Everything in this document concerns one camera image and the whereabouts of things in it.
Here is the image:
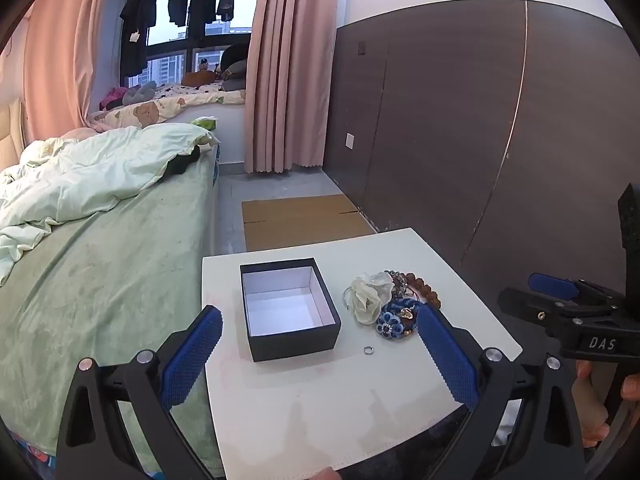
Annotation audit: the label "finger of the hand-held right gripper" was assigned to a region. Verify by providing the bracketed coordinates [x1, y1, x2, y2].
[528, 272, 626, 306]
[497, 286, 623, 341]

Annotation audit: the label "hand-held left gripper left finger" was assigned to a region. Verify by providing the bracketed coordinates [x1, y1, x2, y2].
[55, 304, 224, 480]

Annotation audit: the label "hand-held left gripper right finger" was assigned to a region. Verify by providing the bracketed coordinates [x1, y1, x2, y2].
[416, 304, 586, 480]

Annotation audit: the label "blue flower hair clip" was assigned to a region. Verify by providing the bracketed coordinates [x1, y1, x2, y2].
[376, 297, 421, 341]

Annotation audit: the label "brown bead bracelet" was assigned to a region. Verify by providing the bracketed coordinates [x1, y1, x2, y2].
[402, 271, 442, 311]

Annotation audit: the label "white fabric flower hair clip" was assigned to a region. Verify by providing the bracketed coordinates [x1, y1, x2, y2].
[348, 271, 396, 326]

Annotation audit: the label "black gift box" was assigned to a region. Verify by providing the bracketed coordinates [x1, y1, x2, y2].
[240, 257, 342, 363]

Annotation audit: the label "person's right hand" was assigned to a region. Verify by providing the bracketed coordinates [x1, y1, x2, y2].
[571, 359, 640, 450]

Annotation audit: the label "bed with green sheet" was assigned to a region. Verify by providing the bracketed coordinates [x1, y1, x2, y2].
[0, 142, 226, 478]

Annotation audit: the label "flat cardboard sheet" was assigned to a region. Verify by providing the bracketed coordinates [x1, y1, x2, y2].
[241, 194, 378, 252]

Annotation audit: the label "black cloth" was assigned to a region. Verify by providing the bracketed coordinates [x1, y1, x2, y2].
[162, 147, 202, 177]

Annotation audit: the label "pale green duvet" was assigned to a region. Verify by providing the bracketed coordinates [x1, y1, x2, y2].
[0, 122, 221, 287]

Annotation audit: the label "printed window seat cushion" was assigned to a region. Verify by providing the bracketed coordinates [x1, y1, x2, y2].
[87, 82, 247, 134]

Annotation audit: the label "grey plush toy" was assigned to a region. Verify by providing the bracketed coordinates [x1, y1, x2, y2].
[122, 82, 159, 106]

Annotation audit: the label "magenta cloth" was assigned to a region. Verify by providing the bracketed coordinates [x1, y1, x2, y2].
[100, 87, 129, 110]

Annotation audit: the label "cream padded headboard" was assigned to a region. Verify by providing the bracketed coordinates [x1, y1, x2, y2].
[0, 97, 27, 172]

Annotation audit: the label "hanging dark clothes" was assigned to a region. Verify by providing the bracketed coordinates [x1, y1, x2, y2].
[120, 0, 263, 89]

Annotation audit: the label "pink curtain with scalloped hem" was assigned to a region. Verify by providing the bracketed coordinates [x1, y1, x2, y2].
[244, 0, 342, 176]

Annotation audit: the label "black hanging shirt with tag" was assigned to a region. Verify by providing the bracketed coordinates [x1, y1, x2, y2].
[120, 0, 159, 79]

